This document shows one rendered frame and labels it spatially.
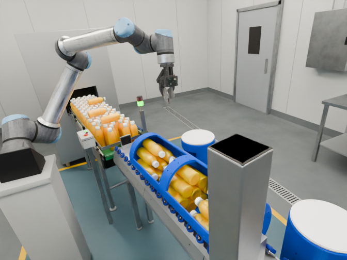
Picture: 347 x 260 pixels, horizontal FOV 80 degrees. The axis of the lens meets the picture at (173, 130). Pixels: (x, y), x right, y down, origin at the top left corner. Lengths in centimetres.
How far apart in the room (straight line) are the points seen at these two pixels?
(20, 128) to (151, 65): 487
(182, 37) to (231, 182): 626
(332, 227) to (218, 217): 89
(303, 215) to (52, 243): 159
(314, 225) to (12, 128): 172
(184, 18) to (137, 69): 192
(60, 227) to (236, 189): 160
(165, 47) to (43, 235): 147
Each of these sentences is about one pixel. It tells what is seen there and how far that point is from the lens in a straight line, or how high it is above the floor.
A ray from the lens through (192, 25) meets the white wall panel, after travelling 661.
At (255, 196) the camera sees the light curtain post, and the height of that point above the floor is 164.
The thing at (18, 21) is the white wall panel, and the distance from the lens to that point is 595.
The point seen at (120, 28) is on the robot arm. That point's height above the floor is 188.
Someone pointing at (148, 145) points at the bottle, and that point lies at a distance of 137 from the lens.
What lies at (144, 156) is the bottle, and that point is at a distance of 136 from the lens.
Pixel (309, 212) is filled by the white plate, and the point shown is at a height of 104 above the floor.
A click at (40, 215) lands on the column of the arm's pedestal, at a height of 83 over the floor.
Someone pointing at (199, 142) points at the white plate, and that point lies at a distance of 166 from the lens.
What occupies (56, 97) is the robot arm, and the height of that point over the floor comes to 151.
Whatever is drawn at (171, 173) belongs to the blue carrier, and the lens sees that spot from 107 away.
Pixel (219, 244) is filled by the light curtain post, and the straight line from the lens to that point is 37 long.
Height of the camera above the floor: 184
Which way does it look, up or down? 25 degrees down
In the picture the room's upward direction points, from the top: 5 degrees counter-clockwise
